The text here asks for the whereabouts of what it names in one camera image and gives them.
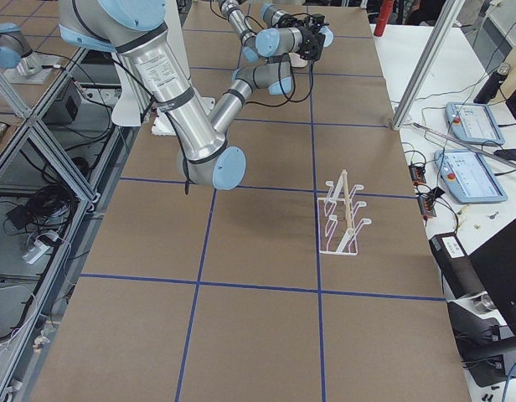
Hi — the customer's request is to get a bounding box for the teach pendant far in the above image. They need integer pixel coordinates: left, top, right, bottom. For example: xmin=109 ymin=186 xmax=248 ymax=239
xmin=445 ymin=102 xmax=505 ymax=146

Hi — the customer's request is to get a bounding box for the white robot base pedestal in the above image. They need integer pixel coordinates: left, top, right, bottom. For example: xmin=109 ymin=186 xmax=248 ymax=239
xmin=111 ymin=1 xmax=212 ymax=136

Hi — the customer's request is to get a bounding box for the light blue cup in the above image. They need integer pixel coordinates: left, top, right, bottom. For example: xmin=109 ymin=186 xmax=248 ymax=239
xmin=319 ymin=26 xmax=334 ymax=48

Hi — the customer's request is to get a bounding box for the pink cup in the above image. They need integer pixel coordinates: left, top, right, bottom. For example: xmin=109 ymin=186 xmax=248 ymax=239
xmin=290 ymin=53 xmax=308 ymax=69

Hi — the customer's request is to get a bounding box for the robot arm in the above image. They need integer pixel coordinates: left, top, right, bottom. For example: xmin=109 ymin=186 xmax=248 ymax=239
xmin=59 ymin=1 xmax=302 ymax=190
xmin=217 ymin=0 xmax=334 ymax=62

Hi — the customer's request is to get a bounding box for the aluminium frame post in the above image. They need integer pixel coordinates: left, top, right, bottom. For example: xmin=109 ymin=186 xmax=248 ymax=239
xmin=390 ymin=0 xmax=465 ymax=131

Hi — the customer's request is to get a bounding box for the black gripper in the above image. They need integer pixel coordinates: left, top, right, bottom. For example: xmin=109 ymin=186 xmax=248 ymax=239
xmin=297 ymin=13 xmax=326 ymax=61

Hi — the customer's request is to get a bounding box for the thin metal rod stand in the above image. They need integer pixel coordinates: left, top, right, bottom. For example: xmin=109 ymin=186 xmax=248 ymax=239
xmin=412 ymin=122 xmax=516 ymax=170

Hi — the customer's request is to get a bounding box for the red cylinder bottle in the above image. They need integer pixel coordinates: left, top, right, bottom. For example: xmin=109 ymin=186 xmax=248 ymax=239
xmin=374 ymin=0 xmax=395 ymax=37

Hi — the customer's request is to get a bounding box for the teach pendant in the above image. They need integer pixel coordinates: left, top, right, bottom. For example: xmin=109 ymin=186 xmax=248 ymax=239
xmin=445 ymin=102 xmax=505 ymax=146
xmin=434 ymin=150 xmax=508 ymax=204

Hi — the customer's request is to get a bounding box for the white wire cup rack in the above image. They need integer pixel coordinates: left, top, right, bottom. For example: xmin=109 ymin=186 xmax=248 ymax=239
xmin=317 ymin=169 xmax=372 ymax=256

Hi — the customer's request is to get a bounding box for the teach pendant near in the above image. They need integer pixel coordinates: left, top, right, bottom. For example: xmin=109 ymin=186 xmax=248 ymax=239
xmin=434 ymin=150 xmax=508 ymax=204

